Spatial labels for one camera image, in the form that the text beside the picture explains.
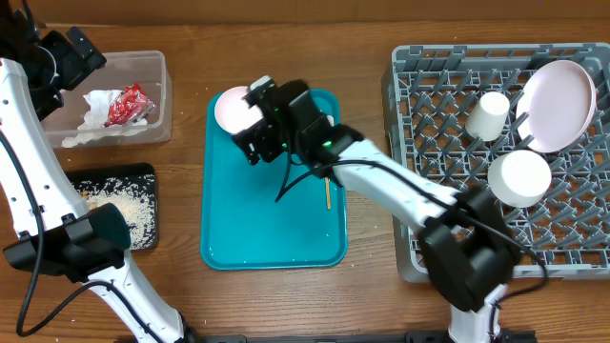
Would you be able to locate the white paper cup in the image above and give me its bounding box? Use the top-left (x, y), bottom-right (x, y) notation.
top-left (465, 91), bottom-right (510, 142)

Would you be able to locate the pink bowl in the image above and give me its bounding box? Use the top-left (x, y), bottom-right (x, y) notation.
top-left (214, 86), bottom-right (263, 134)

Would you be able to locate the pile of white rice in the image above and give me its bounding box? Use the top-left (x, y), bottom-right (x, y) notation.
top-left (72, 173), bottom-right (157, 251)

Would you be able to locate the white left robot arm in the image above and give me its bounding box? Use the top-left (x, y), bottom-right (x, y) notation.
top-left (1, 19), bottom-right (194, 342)

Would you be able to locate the white napkin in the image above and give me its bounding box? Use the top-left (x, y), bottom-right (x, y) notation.
top-left (61, 90), bottom-right (121, 148)

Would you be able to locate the wooden chopstick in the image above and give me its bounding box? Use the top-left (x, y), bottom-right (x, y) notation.
top-left (324, 177), bottom-right (332, 211)

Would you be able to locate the grey dishwasher rack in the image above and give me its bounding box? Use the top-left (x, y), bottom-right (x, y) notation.
top-left (381, 43), bottom-right (609, 279)

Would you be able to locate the teal serving tray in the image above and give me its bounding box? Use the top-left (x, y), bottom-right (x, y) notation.
top-left (200, 102), bottom-right (348, 271)

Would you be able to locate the pink round plate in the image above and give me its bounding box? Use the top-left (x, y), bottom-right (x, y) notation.
top-left (516, 60), bottom-right (597, 153)

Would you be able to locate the white plastic fork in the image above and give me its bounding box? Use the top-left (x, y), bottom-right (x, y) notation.
top-left (326, 115), bottom-right (335, 127)

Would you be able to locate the white bowl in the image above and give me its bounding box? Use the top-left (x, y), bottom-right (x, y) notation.
top-left (487, 150), bottom-right (552, 208)

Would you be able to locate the clear plastic bin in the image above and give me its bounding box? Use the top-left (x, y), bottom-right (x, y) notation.
top-left (42, 50), bottom-right (173, 149)

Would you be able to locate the red snack wrapper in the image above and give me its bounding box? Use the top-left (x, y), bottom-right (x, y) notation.
top-left (104, 84), bottom-right (155, 127)

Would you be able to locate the black food waste tray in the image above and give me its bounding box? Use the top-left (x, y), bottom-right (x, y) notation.
top-left (67, 163), bottom-right (158, 252)

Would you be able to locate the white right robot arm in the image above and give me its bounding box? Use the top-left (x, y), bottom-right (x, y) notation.
top-left (215, 76), bottom-right (520, 342)

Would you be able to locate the pile of peanuts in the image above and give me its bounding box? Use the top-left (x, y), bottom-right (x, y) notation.
top-left (80, 191), bottom-right (98, 210)

